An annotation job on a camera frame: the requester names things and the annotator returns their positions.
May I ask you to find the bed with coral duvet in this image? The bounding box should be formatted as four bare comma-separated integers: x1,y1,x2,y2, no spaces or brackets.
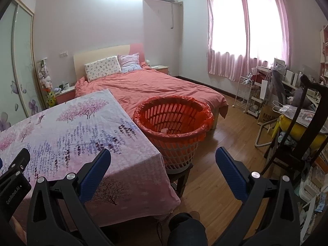
75,66,229,118

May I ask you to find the cardboard box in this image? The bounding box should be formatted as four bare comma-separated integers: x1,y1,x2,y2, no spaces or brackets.
257,104,280,125

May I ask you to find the pink curtain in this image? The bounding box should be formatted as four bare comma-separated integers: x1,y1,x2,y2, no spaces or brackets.
206,0,291,81

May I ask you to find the floral pink purple tablecloth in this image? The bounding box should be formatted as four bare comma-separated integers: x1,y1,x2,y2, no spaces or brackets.
1,90,180,227

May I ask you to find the cluttered desk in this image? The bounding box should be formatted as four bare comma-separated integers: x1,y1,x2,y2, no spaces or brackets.
263,25,327,125

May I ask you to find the floral sliding wardrobe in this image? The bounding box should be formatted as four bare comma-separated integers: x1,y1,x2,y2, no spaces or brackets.
0,0,45,132

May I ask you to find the white wire rack shelf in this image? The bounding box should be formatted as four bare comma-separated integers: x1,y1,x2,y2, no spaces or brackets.
232,77,265,118

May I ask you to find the cream pink headboard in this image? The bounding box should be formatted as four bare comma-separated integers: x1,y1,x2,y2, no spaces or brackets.
73,43,145,80

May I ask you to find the pink nightstand left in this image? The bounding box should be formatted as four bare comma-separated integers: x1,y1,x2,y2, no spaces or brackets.
56,86,75,104

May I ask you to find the floral white pillow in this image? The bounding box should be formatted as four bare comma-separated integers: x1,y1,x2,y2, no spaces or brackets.
84,56,122,82

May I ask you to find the nightstand right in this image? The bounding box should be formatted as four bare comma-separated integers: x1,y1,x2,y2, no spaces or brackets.
151,65,169,74

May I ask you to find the red laundry basket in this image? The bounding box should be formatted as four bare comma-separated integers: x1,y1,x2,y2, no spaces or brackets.
133,96,214,174

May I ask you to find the striped pink pillow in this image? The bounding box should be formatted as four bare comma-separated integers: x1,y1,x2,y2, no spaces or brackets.
118,53,141,73

